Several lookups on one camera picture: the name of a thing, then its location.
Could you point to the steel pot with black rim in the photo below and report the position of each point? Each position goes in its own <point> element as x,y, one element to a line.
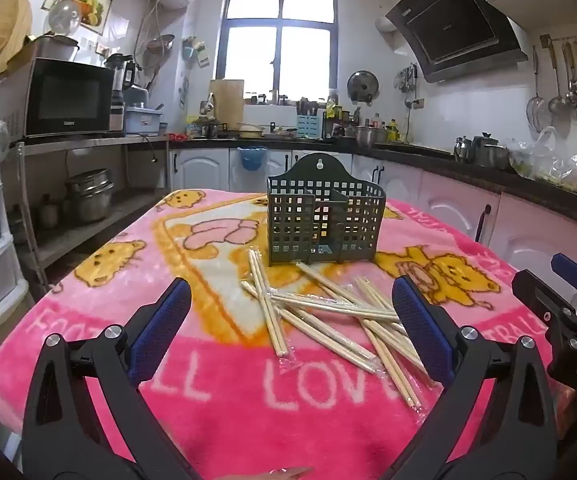
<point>53,49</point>

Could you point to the yellow bottle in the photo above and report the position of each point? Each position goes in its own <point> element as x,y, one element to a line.
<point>392,131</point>

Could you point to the small hanging kitchen tools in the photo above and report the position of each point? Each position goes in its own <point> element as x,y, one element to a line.
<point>408,77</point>

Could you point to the steel cooking pot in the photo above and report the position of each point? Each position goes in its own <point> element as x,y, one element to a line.
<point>368,136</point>

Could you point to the blue knife holder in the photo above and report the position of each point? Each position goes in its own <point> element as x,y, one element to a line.
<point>309,125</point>

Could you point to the steel ladle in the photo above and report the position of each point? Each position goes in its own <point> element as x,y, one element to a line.
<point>557,105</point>
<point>572,95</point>

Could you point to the black range hood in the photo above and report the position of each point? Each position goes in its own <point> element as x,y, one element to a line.
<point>458,25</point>

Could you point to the pink printed blanket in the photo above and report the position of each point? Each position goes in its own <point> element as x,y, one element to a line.
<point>318,410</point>

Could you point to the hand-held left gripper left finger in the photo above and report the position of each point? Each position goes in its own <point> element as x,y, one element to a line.
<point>161,332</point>

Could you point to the black microwave oven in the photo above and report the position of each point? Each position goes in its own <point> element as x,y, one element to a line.
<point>68,95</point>

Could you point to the dark green utensil basket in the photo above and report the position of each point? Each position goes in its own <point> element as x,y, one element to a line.
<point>293,230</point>

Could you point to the steel pot with lid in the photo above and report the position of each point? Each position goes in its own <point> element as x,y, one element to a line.
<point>490,154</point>

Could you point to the metal shelf rack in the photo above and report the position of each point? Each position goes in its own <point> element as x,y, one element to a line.
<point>93,142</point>

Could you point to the fruit wall poster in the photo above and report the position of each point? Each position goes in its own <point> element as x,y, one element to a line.
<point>81,0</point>

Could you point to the blue plastic dish bin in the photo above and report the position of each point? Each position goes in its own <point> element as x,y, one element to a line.
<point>143,120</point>

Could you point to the person's left hand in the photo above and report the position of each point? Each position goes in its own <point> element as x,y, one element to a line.
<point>281,474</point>

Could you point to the hanging pot lid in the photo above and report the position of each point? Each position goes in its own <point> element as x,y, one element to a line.
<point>363,86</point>

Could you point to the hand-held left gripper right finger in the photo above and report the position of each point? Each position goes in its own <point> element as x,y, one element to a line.
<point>421,327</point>

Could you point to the stack of steel pots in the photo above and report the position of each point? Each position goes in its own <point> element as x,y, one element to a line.
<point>91,195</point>

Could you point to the white kitchen cabinets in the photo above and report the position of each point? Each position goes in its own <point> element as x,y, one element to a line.
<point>203,170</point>

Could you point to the clear plastic bags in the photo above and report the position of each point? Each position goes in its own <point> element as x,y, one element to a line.
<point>543,160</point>

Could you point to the wooden cutting board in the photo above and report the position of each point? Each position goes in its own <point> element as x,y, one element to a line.
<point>227,100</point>

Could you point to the steel faucet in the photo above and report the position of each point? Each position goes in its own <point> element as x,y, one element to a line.
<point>209,105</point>

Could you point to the blue hanging bin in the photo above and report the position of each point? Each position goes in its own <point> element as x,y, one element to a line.
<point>252,160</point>

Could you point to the black blender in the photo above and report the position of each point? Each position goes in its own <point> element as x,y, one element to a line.
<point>118,80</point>

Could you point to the steel kettle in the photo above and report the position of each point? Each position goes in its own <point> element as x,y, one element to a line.
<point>462,150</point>

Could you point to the white wall socket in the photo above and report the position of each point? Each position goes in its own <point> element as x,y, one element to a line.
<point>418,103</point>

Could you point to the kitchen window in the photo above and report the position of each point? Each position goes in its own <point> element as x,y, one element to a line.
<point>278,40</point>

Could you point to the pile of chopsticks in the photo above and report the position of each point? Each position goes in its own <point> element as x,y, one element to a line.
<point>318,305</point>

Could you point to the clear glass lid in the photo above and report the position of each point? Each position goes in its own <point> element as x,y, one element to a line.
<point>62,16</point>

